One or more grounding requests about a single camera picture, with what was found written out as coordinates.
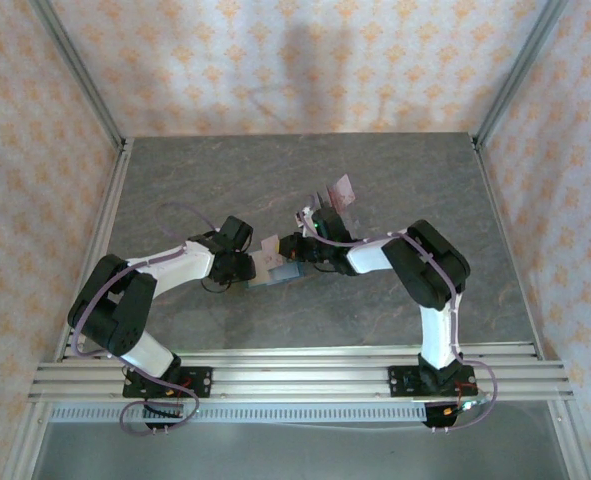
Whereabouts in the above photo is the teal card holder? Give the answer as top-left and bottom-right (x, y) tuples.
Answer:
(244, 258), (306, 292)

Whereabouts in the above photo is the clear acrylic card stand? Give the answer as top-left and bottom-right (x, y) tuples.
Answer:
(314, 174), (362, 232)

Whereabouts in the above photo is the red pink credit card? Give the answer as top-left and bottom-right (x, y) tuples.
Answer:
(326, 174), (357, 210)

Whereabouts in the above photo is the grey metal lower shelf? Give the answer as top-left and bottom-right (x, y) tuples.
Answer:
(32, 399), (571, 480)

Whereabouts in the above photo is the aluminium table edge rail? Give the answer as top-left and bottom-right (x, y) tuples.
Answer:
(62, 342), (542, 362)

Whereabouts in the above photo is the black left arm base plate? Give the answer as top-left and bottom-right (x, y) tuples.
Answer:
(123, 366), (214, 400)

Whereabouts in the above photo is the aluminium front rail beam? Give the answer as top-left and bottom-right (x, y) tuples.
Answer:
(27, 357), (575, 401)

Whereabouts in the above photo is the aluminium table side rail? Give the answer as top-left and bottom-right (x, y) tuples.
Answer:
(2, 137), (136, 480)
(472, 134), (591, 480)

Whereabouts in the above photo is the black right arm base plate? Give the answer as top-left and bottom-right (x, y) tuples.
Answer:
(388, 364), (476, 399)

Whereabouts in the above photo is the slotted grey cable duct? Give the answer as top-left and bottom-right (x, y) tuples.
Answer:
(49, 403), (429, 424)

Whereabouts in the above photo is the black electronics bracket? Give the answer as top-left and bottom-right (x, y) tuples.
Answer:
(142, 402), (186, 433)
(423, 399), (479, 432)

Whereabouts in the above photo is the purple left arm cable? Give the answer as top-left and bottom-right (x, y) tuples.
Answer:
(72, 202), (221, 437)

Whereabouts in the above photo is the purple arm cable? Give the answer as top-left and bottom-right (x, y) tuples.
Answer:
(297, 209), (499, 434)
(72, 202), (221, 437)

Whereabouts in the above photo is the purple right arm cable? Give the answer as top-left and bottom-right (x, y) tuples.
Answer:
(297, 209), (499, 434)

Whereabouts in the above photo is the aluminium frame post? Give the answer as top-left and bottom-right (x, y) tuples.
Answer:
(472, 0), (571, 151)
(27, 0), (129, 151)

